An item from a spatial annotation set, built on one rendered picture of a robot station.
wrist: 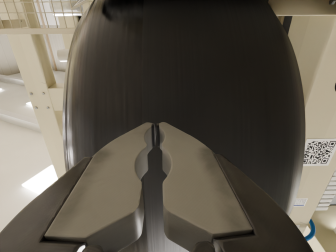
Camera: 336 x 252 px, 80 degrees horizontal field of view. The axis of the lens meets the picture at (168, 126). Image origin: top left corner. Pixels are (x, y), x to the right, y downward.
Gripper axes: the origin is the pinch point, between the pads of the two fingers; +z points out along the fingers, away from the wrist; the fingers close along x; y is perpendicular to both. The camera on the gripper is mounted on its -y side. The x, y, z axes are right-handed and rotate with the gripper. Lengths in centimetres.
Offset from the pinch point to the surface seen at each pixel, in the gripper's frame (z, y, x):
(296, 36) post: 33.7, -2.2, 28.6
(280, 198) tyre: 4.3, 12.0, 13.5
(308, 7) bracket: 28.7, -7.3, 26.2
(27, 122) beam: 480, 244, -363
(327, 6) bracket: 24.1, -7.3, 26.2
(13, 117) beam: 510, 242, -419
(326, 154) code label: 24.5, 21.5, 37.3
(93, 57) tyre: 11.9, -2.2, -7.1
